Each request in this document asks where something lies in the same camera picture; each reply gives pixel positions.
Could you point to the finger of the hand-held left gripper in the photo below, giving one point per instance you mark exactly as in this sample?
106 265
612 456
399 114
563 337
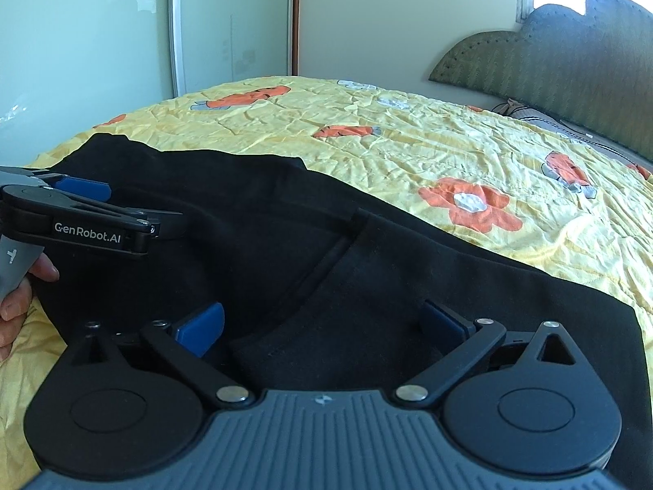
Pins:
163 218
84 189

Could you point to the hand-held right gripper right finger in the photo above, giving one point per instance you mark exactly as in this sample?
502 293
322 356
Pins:
443 322

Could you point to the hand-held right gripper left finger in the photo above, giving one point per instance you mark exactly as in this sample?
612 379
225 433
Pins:
200 327

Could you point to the black pants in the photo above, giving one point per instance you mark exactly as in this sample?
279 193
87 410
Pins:
316 265

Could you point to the person's left hand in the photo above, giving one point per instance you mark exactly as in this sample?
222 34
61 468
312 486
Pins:
13 311

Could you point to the white flower-print wardrobe door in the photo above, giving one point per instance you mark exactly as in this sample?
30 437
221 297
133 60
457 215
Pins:
76 46
240 25

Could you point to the yellow printed blanket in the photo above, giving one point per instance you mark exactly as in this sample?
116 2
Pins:
408 127

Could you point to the printed pillow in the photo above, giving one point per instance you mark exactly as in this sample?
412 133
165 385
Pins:
520 111

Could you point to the green padded headboard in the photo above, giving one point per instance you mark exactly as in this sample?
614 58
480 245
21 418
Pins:
561 71

